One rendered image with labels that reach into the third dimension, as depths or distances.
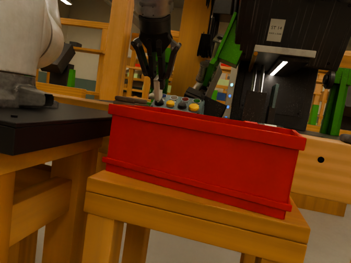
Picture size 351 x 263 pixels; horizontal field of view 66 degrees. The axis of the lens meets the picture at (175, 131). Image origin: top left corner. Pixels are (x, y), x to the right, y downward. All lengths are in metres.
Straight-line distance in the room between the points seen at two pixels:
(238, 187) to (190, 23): 1.11
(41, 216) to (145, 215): 0.21
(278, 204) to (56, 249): 0.48
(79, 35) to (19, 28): 12.41
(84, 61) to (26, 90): 12.12
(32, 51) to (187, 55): 0.95
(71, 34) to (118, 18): 11.60
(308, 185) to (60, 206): 0.60
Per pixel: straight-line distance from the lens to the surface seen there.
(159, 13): 0.64
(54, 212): 0.59
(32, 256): 1.22
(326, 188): 0.80
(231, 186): 0.42
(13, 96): 0.53
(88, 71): 12.49
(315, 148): 0.78
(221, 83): 7.99
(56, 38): 0.72
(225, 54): 1.00
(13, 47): 0.53
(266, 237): 0.43
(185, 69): 1.38
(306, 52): 0.83
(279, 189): 0.41
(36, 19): 0.56
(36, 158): 0.47
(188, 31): 1.42
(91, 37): 12.66
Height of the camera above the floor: 0.94
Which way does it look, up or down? 7 degrees down
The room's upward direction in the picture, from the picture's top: 9 degrees clockwise
